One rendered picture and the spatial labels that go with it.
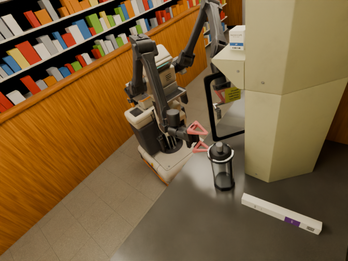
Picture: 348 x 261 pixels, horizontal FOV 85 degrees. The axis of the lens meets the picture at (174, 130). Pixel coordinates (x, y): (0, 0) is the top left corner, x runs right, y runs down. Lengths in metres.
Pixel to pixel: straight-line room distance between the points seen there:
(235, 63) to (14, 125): 2.04
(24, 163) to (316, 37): 2.40
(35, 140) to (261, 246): 2.14
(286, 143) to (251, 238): 0.38
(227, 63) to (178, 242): 0.70
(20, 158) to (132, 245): 1.71
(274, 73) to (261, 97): 0.09
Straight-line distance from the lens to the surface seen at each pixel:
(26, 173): 2.49
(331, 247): 0.93
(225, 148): 0.79
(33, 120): 2.32
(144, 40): 0.97
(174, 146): 2.11
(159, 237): 0.92
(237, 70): 0.65
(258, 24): 0.59
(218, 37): 1.03
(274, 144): 0.79
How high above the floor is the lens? 1.77
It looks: 40 degrees down
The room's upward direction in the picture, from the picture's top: 18 degrees counter-clockwise
